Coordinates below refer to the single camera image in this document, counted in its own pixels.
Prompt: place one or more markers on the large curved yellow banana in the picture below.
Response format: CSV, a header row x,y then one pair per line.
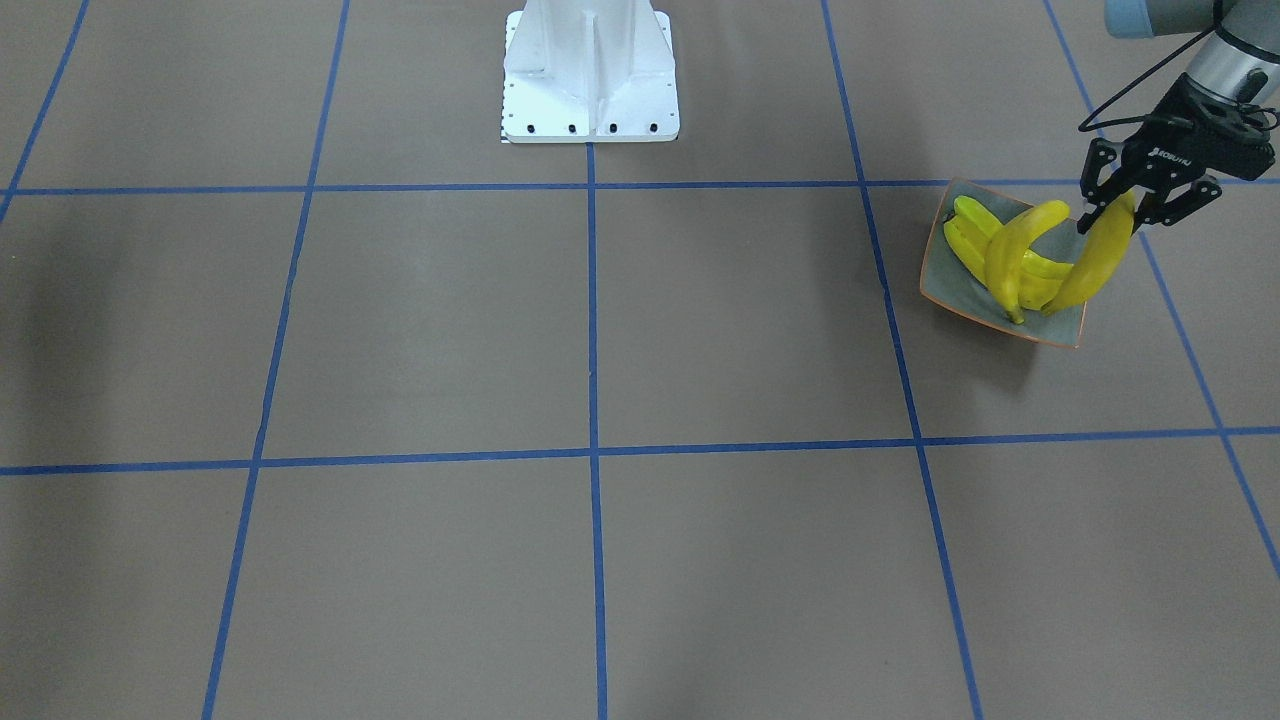
x,y
1005,252

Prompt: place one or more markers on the small yellow banana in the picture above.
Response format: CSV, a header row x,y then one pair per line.
x,y
1040,278

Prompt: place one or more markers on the grey square plate orange rim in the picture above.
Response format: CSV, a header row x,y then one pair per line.
x,y
946,282

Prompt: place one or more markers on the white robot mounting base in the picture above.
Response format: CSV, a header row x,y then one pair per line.
x,y
589,72

